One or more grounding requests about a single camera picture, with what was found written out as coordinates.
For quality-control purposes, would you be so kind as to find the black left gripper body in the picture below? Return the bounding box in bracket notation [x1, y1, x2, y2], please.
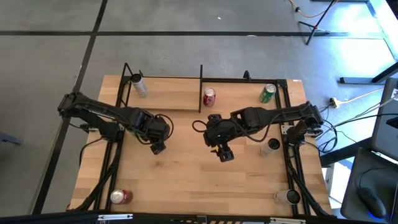
[139, 113, 170, 144]

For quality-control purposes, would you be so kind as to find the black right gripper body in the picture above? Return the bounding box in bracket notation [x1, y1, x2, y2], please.
[203, 114, 242, 147]

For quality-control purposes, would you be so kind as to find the red cola can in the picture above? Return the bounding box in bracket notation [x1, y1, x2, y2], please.
[202, 87, 217, 108]
[109, 188, 134, 205]

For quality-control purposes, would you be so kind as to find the white slim can black top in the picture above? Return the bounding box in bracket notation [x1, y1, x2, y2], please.
[130, 73, 149, 98]
[259, 138, 281, 157]
[273, 188, 302, 206]

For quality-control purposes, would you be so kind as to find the green lemon-lime soda can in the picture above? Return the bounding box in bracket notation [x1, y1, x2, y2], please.
[258, 83, 277, 105]

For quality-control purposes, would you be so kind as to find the wooden shelf board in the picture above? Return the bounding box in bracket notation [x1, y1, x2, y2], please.
[127, 77, 201, 111]

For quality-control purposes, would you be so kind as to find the white box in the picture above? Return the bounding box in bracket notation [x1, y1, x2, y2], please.
[323, 161, 354, 205]

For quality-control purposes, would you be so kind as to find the dark grey desk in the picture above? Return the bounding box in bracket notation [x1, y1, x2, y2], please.
[340, 147, 398, 223]

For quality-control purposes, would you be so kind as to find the black tripod stand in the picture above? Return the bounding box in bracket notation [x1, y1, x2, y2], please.
[297, 0, 340, 46]

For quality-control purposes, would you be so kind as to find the black desk leg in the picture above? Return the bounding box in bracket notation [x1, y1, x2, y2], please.
[339, 62, 398, 85]

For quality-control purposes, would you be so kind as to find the grey chair base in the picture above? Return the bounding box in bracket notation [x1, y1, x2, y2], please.
[0, 133, 24, 147]

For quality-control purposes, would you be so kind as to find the black computer mouse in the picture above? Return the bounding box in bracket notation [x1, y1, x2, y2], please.
[357, 186, 387, 220]

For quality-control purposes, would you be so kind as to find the grey monitor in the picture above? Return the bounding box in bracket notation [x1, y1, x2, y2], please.
[371, 77, 398, 162]

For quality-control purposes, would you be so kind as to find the black shelf side frame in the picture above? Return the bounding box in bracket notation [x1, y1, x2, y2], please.
[198, 64, 204, 113]
[119, 62, 135, 111]

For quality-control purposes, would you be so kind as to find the black aluminium rig frame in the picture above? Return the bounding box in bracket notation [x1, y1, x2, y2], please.
[67, 70, 338, 224]

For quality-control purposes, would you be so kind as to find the silver metal bracket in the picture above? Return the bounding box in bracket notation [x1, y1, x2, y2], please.
[269, 217, 307, 224]
[98, 213, 134, 221]

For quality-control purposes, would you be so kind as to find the black cable bundle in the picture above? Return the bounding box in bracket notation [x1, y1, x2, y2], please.
[309, 105, 398, 153]

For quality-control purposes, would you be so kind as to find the white cable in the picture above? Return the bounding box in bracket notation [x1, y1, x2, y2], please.
[338, 86, 386, 105]

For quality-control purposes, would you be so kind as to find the yellow power cable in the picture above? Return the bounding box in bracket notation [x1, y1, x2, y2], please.
[287, 0, 336, 19]

